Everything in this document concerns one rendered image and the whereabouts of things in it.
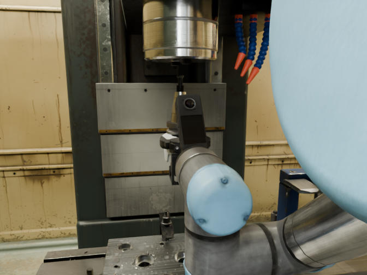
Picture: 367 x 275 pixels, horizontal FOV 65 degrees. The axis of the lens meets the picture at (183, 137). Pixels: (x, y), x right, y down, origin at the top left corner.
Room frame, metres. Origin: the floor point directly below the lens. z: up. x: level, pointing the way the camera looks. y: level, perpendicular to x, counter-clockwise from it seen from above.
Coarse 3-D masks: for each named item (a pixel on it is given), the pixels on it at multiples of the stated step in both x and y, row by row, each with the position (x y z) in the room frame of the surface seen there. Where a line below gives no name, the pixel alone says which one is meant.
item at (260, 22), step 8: (128, 0) 0.63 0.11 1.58; (136, 0) 0.63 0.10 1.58; (224, 0) 0.63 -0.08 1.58; (232, 0) 0.63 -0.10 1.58; (240, 0) 0.63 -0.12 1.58; (264, 0) 0.63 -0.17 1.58; (128, 8) 0.70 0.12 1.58; (136, 8) 0.70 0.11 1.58; (224, 8) 0.70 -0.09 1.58; (128, 16) 0.78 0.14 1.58; (136, 16) 0.78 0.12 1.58; (224, 16) 0.78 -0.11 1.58; (128, 24) 0.88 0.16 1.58; (136, 24) 0.88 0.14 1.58; (224, 24) 0.88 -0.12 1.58; (232, 24) 0.88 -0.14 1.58; (248, 24) 0.88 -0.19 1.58; (128, 32) 1.02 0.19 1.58; (136, 32) 1.02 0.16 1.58; (224, 32) 1.02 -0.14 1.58; (232, 32) 1.02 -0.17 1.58; (248, 32) 1.02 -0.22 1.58
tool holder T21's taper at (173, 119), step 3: (174, 93) 0.64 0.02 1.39; (177, 93) 0.63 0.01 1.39; (180, 93) 0.63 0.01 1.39; (183, 93) 0.63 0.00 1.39; (174, 96) 0.64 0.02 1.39; (174, 99) 0.63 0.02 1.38; (174, 102) 0.63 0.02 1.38; (174, 105) 0.63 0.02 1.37; (174, 108) 0.63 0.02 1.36; (174, 111) 0.63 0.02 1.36; (171, 114) 0.64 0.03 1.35; (174, 114) 0.63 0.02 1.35; (171, 117) 0.63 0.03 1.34; (174, 117) 0.63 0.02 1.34; (171, 120) 0.63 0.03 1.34; (174, 120) 0.63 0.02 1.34
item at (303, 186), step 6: (282, 180) 0.58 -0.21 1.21; (288, 180) 0.58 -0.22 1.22; (294, 180) 0.58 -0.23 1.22; (300, 180) 0.58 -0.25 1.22; (306, 180) 0.58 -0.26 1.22; (294, 186) 0.54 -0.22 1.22; (300, 186) 0.54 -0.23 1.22; (306, 186) 0.54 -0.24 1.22; (312, 186) 0.54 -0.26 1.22; (300, 192) 0.52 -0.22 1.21; (306, 192) 0.52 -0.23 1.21; (312, 192) 0.52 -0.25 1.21; (318, 192) 0.52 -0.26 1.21
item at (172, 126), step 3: (168, 123) 0.63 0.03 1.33; (171, 123) 0.62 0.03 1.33; (174, 123) 0.62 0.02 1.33; (168, 126) 0.63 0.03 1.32; (171, 126) 0.62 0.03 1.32; (174, 126) 0.61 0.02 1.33; (168, 129) 0.64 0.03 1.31; (171, 129) 0.62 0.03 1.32; (174, 129) 0.62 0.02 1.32; (177, 129) 0.62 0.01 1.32; (168, 132) 0.63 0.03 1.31; (171, 132) 0.62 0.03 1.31; (174, 132) 0.62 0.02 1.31; (177, 132) 0.61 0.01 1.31
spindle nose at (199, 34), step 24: (144, 0) 0.61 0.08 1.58; (168, 0) 0.57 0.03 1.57; (192, 0) 0.57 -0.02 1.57; (216, 0) 0.61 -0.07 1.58; (144, 24) 0.61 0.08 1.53; (168, 24) 0.57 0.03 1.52; (192, 24) 0.57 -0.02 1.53; (216, 24) 0.62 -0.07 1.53; (144, 48) 0.61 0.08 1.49; (168, 48) 0.57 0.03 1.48; (192, 48) 0.57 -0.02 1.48; (216, 48) 0.61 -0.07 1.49
